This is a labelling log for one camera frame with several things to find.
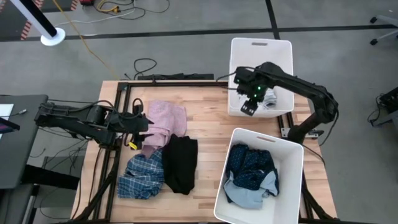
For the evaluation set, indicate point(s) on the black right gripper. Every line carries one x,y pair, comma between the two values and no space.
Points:
248,81

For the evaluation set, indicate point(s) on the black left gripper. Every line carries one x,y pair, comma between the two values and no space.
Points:
130,124

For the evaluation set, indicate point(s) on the pink shirt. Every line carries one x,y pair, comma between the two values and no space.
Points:
164,121

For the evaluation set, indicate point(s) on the light blue striped sock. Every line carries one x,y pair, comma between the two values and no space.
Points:
270,99

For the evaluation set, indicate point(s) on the navy dotted shirt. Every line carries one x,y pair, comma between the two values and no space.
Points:
248,168

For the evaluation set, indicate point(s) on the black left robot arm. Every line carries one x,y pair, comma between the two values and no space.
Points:
77,119

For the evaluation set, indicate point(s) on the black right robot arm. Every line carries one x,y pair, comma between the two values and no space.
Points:
311,91

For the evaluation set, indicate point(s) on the yellow tag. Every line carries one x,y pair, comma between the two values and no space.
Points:
133,145

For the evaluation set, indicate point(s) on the black garment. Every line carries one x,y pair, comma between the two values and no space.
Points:
178,165

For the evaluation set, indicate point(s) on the blue plaid shirt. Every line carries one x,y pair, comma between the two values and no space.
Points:
140,177

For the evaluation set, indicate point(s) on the white woven plastic bin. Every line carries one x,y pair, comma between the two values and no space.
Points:
289,174
248,56

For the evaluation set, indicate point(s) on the black bar behind table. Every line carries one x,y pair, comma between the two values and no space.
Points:
180,76

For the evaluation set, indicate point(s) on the black desk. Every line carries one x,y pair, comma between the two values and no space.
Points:
25,149

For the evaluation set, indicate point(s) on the white and black pole stand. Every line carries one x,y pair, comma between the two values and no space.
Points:
53,36

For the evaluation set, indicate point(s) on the dark tablet device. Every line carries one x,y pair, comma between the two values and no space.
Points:
7,126

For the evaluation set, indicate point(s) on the red box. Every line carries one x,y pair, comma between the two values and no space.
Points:
87,2

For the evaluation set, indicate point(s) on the white paper sheet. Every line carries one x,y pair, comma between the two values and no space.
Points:
5,110

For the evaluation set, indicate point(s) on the grey office chair base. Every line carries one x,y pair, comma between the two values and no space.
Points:
388,20

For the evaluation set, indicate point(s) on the black hazard-striped floor mat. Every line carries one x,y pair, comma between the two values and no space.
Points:
9,21

